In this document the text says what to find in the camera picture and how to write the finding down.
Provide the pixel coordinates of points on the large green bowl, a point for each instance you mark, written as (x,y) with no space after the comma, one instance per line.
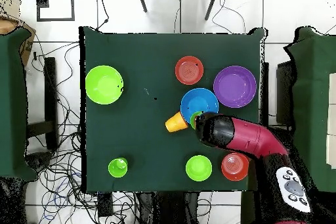
(104,84)

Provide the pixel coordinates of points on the green cloth side table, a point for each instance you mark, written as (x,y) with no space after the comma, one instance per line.
(11,103)
(315,90)

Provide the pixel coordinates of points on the purple bowl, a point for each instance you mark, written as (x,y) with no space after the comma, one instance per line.
(235,86)

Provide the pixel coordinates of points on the dark green tablecloth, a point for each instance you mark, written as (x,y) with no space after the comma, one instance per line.
(131,142)

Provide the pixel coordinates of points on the brown cardboard box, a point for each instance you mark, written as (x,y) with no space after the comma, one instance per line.
(26,42)

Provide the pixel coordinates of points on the orange-yellow stepped cup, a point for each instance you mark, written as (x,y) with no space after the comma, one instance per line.
(176,122)

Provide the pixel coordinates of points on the black box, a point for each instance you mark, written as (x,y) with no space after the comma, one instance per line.
(284,90)

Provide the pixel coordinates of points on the grey stand base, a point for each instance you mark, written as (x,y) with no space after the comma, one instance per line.
(38,159)

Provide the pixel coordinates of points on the small light green bowl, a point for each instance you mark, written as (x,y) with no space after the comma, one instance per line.
(198,168)

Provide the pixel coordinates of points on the orange bowl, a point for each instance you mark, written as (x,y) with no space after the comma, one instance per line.
(189,70)
(233,167)

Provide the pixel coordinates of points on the green stepped cup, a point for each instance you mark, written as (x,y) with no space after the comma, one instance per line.
(117,167)

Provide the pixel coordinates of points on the black tripod leg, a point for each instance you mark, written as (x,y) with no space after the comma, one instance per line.
(212,4)
(142,0)

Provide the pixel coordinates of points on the large blue bowl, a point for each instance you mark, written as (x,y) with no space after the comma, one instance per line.
(197,100)

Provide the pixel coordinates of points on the black floor stand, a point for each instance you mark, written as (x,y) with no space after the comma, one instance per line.
(51,90)

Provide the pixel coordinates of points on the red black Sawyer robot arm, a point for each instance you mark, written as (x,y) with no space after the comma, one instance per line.
(249,137)

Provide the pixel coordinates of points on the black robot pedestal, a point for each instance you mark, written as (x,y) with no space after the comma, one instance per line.
(168,208)

